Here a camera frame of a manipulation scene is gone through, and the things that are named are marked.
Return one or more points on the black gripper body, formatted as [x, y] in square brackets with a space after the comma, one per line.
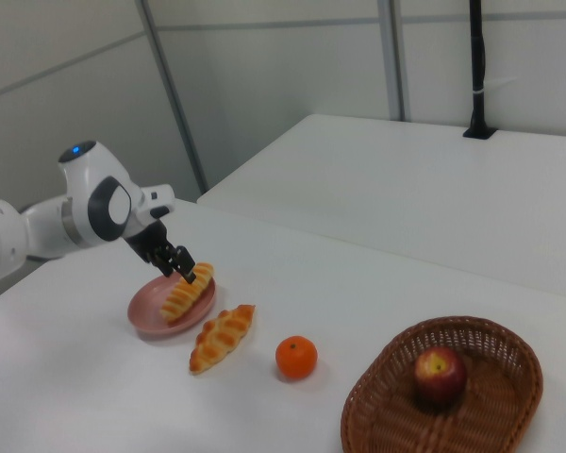
[146, 243]

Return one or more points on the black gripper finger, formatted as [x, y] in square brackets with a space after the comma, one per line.
[186, 264]
[166, 259]

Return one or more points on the striped toy bread roll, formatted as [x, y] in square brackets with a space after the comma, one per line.
[184, 299]

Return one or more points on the braided toy bread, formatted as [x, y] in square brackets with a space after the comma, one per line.
[221, 337]

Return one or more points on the toy orange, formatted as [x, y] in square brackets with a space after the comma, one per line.
[296, 358]

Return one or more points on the red toy apple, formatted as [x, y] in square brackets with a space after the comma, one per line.
[441, 377]

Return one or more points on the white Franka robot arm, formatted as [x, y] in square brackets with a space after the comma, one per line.
[82, 189]

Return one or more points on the pink plate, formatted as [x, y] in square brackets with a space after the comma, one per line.
[146, 311]

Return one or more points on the brown woven basket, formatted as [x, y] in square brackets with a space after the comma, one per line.
[500, 401]

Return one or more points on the white side table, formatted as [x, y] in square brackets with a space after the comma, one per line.
[405, 189]

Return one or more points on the black pole with base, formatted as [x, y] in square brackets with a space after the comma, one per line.
[476, 56]

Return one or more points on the grey partition post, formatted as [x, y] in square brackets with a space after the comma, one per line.
[394, 56]
[174, 94]

